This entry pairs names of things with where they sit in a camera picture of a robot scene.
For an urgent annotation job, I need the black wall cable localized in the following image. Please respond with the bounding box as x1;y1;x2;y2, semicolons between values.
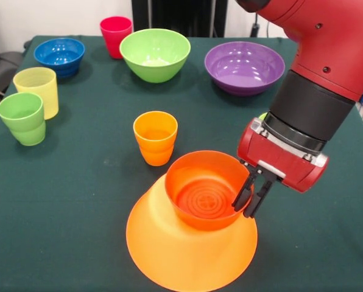
250;10;272;38

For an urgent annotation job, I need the dark green table cloth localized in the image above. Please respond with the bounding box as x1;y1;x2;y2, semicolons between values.
0;35;363;292

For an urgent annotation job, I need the yellow cup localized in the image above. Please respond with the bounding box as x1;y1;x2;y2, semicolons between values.
13;67;60;120

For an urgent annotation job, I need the blue bowl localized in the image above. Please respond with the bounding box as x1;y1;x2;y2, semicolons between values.
33;37;86;77

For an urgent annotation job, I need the small red-orange bowl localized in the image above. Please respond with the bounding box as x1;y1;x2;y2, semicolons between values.
164;150;255;231

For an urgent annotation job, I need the light green bowl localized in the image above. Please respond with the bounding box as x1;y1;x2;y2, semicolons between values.
119;28;191;84

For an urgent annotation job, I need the purple bowl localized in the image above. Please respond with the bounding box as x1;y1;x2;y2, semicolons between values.
204;41;286;97

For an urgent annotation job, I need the large orange bowl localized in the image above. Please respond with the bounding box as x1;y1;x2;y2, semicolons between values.
125;173;258;290

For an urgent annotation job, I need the orange cup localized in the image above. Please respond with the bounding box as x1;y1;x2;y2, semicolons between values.
133;111;179;167

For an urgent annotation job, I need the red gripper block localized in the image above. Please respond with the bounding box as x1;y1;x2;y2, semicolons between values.
231;117;330;219

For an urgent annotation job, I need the red cup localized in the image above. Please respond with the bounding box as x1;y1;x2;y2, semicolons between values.
99;16;133;60

